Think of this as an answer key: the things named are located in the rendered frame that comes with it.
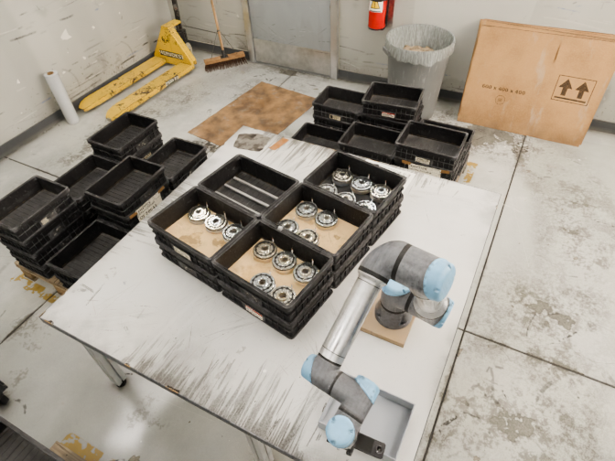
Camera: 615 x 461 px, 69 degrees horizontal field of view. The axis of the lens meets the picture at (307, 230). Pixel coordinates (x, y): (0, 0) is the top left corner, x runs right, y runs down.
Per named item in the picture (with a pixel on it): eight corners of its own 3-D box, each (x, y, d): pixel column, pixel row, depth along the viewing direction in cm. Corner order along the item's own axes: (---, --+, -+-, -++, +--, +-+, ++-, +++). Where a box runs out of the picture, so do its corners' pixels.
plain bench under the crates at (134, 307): (471, 277, 282) (501, 193, 231) (380, 553, 185) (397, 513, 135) (256, 205, 337) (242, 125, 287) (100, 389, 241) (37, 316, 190)
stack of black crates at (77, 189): (109, 190, 334) (91, 153, 310) (139, 201, 324) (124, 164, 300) (67, 224, 310) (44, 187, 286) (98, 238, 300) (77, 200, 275)
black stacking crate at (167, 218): (261, 236, 202) (258, 219, 194) (215, 279, 186) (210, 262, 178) (200, 203, 220) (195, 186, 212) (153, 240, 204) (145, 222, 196)
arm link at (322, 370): (372, 223, 129) (292, 377, 125) (406, 239, 124) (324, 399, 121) (380, 233, 139) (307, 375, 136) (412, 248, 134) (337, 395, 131)
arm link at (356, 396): (346, 363, 125) (325, 399, 121) (381, 386, 120) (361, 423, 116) (349, 369, 131) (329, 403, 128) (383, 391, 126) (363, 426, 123)
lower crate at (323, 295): (335, 292, 193) (335, 274, 184) (292, 343, 176) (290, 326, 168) (264, 252, 210) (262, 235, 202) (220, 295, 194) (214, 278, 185)
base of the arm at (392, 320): (415, 304, 183) (419, 290, 176) (406, 335, 174) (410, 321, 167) (380, 293, 188) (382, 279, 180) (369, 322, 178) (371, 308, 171)
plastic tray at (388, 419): (414, 410, 155) (415, 403, 151) (393, 466, 143) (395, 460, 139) (342, 378, 164) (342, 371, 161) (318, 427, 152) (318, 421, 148)
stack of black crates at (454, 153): (456, 186, 321) (469, 133, 289) (444, 212, 303) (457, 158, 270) (402, 171, 335) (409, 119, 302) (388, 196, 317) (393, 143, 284)
